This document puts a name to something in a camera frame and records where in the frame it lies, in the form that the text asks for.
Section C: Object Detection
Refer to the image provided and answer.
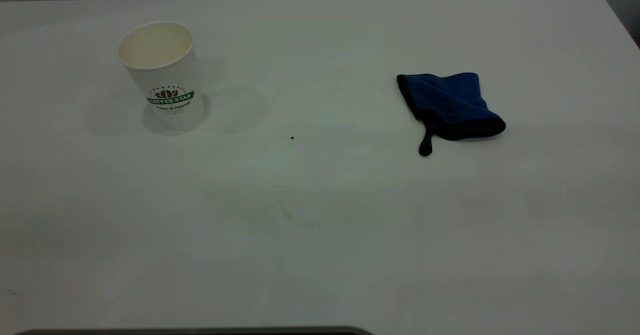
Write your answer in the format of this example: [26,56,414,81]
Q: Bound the blue cloth with black trim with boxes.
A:
[396,72,507,157]

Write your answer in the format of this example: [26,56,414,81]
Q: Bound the white paper coffee cup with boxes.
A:
[116,21,206,132]

